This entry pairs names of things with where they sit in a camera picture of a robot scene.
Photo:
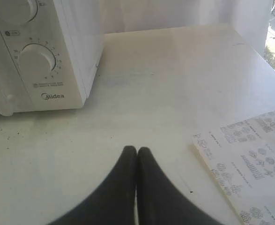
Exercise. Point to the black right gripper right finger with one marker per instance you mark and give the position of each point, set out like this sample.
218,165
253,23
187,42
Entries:
159,202

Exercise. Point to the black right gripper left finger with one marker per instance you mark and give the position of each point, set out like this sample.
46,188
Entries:
112,202

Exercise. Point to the white Midea microwave oven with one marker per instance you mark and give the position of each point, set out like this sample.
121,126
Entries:
72,31

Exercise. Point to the printed paper booklet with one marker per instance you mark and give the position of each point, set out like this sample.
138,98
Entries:
241,159

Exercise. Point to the white lower timer knob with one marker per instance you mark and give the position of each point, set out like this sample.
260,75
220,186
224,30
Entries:
36,56

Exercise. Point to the white upper power knob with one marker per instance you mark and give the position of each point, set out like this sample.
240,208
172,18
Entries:
18,12

